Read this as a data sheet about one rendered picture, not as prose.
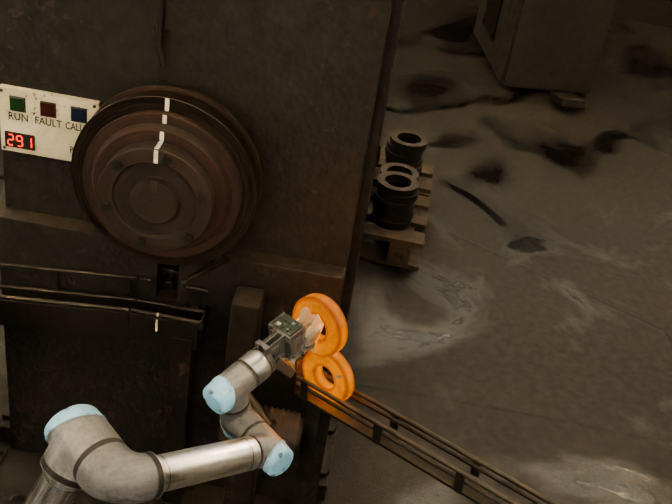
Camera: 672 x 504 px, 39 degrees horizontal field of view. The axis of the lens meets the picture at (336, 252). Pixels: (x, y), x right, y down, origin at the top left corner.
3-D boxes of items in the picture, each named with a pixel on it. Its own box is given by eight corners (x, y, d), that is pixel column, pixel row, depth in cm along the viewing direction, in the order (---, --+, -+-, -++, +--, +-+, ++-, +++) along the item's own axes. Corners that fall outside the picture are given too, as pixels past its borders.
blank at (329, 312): (302, 283, 231) (293, 287, 229) (351, 307, 223) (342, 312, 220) (298, 336, 238) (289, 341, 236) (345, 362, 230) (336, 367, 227)
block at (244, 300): (231, 349, 271) (238, 281, 258) (258, 354, 271) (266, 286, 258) (223, 373, 262) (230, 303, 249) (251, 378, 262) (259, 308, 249)
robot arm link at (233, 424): (242, 458, 216) (237, 429, 208) (215, 427, 222) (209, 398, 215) (270, 439, 219) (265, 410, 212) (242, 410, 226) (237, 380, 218)
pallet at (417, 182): (158, 220, 430) (162, 133, 407) (205, 145, 499) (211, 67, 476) (418, 271, 424) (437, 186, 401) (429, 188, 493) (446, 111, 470)
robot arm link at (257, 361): (260, 391, 215) (236, 373, 219) (275, 379, 217) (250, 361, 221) (258, 370, 210) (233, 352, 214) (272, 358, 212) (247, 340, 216)
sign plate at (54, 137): (4, 146, 251) (1, 83, 241) (100, 163, 250) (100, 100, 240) (1, 149, 249) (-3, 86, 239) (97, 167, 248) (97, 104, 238)
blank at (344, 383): (322, 400, 253) (314, 406, 250) (302, 347, 251) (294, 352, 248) (363, 398, 241) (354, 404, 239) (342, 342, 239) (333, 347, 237)
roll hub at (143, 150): (102, 230, 238) (103, 130, 223) (211, 250, 238) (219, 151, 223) (95, 242, 233) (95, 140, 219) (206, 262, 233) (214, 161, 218)
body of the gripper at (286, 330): (308, 325, 217) (271, 355, 211) (310, 349, 223) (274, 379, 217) (284, 309, 221) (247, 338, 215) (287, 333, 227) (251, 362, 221)
